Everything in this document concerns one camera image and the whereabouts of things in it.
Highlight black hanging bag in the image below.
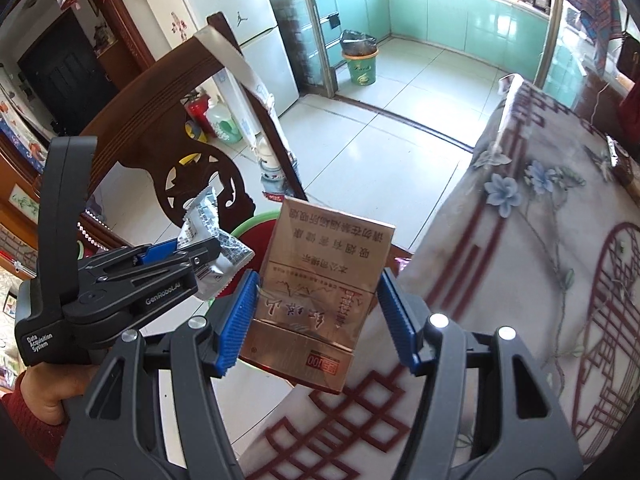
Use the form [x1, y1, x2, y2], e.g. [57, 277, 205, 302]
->
[615, 34, 640, 79]

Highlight green rimmed red bin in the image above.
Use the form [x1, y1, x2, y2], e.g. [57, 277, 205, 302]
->
[227, 211, 283, 271]

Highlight brown snack packet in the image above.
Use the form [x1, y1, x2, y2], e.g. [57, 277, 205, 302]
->
[604, 137, 640, 187]

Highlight brown cigarette box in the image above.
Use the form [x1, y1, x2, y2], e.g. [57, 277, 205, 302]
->
[239, 197, 396, 395]

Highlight person's left hand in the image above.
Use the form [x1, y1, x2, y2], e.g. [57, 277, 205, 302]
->
[20, 363, 99, 424]

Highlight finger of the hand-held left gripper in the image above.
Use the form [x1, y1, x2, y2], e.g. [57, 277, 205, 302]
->
[102, 240, 222, 287]
[75, 239, 179, 281]

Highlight plaid hanging towel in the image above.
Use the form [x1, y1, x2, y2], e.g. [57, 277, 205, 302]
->
[564, 0, 624, 79]

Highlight green bin with black bag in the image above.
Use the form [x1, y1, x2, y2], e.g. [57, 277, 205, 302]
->
[340, 29, 380, 87]

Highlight white blue wrapper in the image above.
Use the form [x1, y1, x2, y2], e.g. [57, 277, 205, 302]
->
[175, 185, 254, 301]

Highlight clear plastic jug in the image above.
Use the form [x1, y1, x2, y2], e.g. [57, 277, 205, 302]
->
[205, 97, 244, 144]

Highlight red fire extinguisher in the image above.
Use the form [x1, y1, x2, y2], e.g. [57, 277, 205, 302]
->
[183, 87, 219, 139]

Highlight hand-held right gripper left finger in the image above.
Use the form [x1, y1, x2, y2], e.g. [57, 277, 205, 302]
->
[55, 269, 261, 480]

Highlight white refrigerator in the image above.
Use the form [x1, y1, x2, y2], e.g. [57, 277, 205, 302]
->
[117, 0, 301, 119]

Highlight white spray can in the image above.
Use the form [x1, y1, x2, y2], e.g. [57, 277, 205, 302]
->
[257, 137, 286, 204]

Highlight person's left forearm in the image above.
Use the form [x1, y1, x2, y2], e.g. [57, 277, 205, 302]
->
[0, 375, 66, 471]

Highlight carved wooden chair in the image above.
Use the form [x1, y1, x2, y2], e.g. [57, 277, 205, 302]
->
[80, 12, 309, 247]

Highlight teal kitchen cabinets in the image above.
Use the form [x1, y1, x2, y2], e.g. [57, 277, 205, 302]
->
[310, 0, 557, 87]

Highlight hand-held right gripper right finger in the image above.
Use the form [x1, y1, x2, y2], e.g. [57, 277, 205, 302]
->
[377, 267, 586, 480]

